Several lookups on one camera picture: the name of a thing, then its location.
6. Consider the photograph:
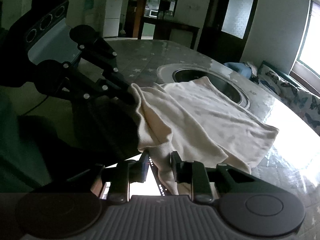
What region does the window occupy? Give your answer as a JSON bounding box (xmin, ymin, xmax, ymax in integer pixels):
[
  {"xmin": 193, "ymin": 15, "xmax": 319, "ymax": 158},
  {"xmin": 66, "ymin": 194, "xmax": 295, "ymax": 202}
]
[{"xmin": 289, "ymin": 0, "xmax": 320, "ymax": 81}]

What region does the dark door with frosted glass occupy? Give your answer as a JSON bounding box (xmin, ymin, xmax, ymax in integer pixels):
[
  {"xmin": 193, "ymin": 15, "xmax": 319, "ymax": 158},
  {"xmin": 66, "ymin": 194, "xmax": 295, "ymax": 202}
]
[{"xmin": 197, "ymin": 0, "xmax": 262, "ymax": 63}]

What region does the butterfly print cushion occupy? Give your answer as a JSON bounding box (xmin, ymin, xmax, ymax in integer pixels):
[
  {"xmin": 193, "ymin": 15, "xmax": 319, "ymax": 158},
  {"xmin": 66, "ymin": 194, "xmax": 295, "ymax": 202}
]
[
  {"xmin": 292, "ymin": 87, "xmax": 320, "ymax": 137},
  {"xmin": 257, "ymin": 63, "xmax": 301, "ymax": 101}
]

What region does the cream knit garment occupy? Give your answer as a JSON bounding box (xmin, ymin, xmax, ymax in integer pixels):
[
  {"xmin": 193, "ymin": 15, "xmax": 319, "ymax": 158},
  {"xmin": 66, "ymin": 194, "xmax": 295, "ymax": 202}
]
[{"xmin": 130, "ymin": 76, "xmax": 280, "ymax": 196}]

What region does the dark wooden console table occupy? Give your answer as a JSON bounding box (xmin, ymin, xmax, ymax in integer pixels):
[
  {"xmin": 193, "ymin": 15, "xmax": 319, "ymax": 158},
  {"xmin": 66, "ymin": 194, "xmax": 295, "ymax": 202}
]
[{"xmin": 152, "ymin": 19, "xmax": 201, "ymax": 50}]

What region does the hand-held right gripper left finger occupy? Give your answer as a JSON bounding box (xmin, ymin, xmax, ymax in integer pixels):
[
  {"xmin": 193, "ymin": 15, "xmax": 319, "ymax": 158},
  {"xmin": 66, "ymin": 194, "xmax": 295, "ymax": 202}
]
[{"xmin": 67, "ymin": 151, "xmax": 150, "ymax": 203}]

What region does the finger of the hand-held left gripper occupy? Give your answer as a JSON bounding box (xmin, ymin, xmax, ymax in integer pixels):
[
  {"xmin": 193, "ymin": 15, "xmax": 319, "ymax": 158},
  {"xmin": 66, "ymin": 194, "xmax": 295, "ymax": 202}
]
[
  {"xmin": 59, "ymin": 62, "xmax": 137, "ymax": 105},
  {"xmin": 78, "ymin": 38, "xmax": 132, "ymax": 93}
]

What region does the dark wooden shelf unit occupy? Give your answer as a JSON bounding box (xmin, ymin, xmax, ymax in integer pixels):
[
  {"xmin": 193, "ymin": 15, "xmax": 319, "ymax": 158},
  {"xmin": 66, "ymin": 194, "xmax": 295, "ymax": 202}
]
[{"xmin": 124, "ymin": 0, "xmax": 182, "ymax": 40}]

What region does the blue cushion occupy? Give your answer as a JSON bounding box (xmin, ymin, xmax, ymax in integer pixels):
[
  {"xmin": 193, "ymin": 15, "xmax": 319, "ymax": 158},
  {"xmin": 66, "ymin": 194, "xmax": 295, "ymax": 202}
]
[{"xmin": 224, "ymin": 61, "xmax": 252, "ymax": 80}]

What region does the round black induction cooktop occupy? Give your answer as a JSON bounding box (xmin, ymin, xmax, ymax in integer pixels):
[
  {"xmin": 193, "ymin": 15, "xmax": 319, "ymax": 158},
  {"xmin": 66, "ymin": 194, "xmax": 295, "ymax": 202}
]
[{"xmin": 172, "ymin": 68, "xmax": 247, "ymax": 106}]

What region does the white refrigerator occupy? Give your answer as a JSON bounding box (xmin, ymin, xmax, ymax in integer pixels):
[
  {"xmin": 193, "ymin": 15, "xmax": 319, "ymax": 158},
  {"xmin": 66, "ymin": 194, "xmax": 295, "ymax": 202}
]
[{"xmin": 102, "ymin": 0, "xmax": 125, "ymax": 39}]

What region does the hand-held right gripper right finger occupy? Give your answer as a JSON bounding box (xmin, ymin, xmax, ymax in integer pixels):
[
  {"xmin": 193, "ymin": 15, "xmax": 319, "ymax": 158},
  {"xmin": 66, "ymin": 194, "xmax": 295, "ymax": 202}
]
[{"xmin": 170, "ymin": 151, "xmax": 255, "ymax": 203}]

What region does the teal sofa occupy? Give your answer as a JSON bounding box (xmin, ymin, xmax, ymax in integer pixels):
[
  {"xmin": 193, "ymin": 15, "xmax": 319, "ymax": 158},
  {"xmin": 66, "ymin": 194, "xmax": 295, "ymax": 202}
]
[{"xmin": 250, "ymin": 60, "xmax": 320, "ymax": 137}]

